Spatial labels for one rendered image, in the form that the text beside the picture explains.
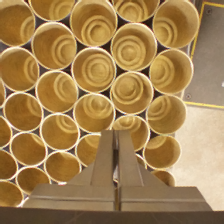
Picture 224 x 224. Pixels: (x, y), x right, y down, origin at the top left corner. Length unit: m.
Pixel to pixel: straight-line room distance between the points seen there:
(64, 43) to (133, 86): 0.16
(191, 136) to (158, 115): 1.41
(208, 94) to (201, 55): 0.28
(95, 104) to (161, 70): 0.15
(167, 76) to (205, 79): 0.94
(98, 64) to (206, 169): 1.86
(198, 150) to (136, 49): 1.63
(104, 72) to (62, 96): 0.10
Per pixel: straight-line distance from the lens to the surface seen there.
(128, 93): 0.33
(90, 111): 0.34
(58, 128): 0.35
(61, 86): 0.34
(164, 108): 0.35
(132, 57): 0.32
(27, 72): 0.37
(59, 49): 0.34
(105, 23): 0.33
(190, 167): 1.95
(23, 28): 0.37
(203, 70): 1.25
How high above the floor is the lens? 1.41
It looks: 73 degrees down
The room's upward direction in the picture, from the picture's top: 178 degrees counter-clockwise
